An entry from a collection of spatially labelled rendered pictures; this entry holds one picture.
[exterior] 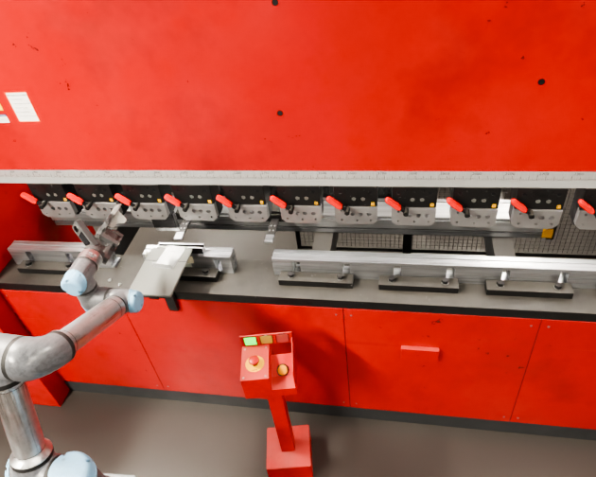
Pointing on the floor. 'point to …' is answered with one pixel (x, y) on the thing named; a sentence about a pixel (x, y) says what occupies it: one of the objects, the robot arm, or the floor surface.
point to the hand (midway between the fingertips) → (113, 214)
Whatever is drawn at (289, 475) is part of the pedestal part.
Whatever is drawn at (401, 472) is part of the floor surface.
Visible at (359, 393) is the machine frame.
